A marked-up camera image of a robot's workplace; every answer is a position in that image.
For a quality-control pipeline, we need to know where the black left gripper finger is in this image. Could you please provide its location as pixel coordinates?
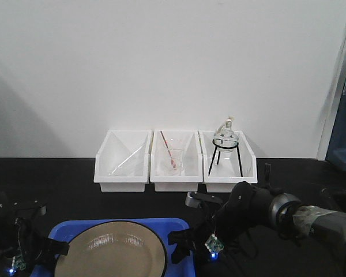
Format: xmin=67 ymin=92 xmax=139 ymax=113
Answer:
xmin=43 ymin=238 xmax=69 ymax=261

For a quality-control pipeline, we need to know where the right green circuit board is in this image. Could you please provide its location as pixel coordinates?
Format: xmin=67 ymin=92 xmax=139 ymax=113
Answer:
xmin=205 ymin=234 xmax=224 ymax=259

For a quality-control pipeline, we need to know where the glass alcohol lamp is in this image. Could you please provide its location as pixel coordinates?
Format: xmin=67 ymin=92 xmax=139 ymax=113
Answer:
xmin=213 ymin=117 xmax=239 ymax=152

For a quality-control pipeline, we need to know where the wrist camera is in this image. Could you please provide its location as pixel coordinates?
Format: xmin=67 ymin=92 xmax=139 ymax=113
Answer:
xmin=13 ymin=200 xmax=47 ymax=218
xmin=185 ymin=192 xmax=223 ymax=208

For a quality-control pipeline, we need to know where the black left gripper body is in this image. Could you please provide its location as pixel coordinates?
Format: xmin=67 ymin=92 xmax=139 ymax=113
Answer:
xmin=0 ymin=191 xmax=51 ymax=271

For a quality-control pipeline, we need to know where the left green circuit board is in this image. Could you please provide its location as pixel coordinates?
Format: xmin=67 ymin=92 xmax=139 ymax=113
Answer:
xmin=10 ymin=254 xmax=27 ymax=272

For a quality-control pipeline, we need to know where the white bin left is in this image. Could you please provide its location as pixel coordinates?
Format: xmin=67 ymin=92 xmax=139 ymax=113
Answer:
xmin=94 ymin=130 xmax=152 ymax=193

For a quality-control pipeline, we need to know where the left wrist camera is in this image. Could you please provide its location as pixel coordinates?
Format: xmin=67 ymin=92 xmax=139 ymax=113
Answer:
xmin=13 ymin=200 xmax=47 ymax=218

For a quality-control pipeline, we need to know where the white bin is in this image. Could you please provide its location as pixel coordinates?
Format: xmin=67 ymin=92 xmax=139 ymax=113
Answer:
xmin=94 ymin=130 xmax=152 ymax=193
xmin=150 ymin=130 xmax=203 ymax=192
xmin=199 ymin=130 xmax=258 ymax=193

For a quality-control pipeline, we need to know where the black sink basin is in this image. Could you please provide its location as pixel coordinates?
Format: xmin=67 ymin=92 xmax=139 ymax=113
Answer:
xmin=320 ymin=188 xmax=346 ymax=213

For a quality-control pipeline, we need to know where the glass beaker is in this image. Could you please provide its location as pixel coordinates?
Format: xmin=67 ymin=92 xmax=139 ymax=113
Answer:
xmin=163 ymin=148 xmax=183 ymax=176

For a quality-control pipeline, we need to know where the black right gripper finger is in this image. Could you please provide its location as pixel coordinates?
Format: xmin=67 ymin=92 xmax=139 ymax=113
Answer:
xmin=168 ymin=229 xmax=196 ymax=251
xmin=171 ymin=248 xmax=194 ymax=264

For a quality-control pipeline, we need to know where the white bin right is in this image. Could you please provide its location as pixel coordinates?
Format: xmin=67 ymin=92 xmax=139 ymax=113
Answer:
xmin=199 ymin=130 xmax=258 ymax=193

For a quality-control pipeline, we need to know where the blue plastic tray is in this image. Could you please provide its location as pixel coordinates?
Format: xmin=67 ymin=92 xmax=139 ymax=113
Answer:
xmin=31 ymin=218 xmax=195 ymax=276

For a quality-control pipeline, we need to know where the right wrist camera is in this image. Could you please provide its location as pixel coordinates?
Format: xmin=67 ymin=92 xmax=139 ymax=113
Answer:
xmin=185 ymin=192 xmax=223 ymax=208

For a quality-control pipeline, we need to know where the glass rod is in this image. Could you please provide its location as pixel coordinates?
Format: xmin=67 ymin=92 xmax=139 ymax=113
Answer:
xmin=108 ymin=144 xmax=145 ymax=177

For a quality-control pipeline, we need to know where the beige plate with black rim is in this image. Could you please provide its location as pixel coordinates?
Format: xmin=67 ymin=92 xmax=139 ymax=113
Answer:
xmin=54 ymin=220 xmax=167 ymax=276

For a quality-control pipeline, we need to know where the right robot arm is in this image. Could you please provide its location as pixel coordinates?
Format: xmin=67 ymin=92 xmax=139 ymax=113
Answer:
xmin=168 ymin=181 xmax=346 ymax=276

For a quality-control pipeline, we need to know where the black wire tripod stand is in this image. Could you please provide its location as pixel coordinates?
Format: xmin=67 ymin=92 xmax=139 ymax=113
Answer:
xmin=208 ymin=138 xmax=245 ymax=177

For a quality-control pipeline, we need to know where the white bin middle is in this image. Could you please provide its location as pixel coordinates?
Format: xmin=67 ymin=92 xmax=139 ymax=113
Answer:
xmin=150 ymin=130 xmax=203 ymax=192

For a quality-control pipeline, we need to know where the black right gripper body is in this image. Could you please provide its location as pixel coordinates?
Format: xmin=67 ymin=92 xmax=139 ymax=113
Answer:
xmin=192 ymin=181 xmax=274 ymax=263

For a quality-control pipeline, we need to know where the green circuit board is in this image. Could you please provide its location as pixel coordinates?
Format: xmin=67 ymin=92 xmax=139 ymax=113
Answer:
xmin=10 ymin=254 xmax=27 ymax=272
xmin=205 ymin=234 xmax=224 ymax=259

